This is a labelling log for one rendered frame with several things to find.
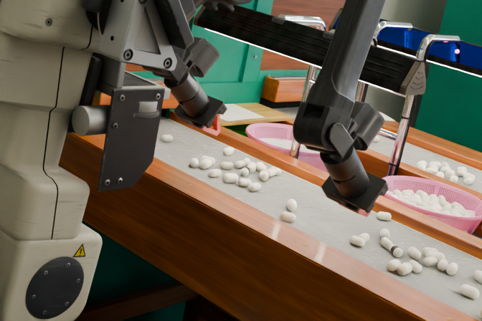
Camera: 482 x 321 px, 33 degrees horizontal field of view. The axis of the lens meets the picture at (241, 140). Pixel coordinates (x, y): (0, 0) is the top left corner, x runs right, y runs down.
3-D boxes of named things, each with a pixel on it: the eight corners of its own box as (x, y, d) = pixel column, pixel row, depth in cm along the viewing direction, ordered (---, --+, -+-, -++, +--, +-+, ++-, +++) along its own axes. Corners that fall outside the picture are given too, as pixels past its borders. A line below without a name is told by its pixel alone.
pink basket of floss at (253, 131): (338, 195, 214) (347, 160, 211) (238, 175, 213) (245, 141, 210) (329, 165, 239) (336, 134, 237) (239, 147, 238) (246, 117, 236)
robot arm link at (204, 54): (137, 56, 165) (162, 62, 158) (170, 15, 168) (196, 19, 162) (170, 94, 172) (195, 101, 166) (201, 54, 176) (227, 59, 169)
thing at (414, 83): (404, 96, 163) (413, 60, 161) (191, 24, 201) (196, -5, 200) (424, 94, 169) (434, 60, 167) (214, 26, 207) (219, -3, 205)
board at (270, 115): (214, 127, 220) (216, 122, 220) (177, 110, 230) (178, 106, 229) (291, 120, 245) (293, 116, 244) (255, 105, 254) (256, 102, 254)
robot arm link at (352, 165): (311, 155, 135) (339, 165, 131) (333, 123, 137) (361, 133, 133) (323, 178, 140) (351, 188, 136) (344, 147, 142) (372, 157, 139)
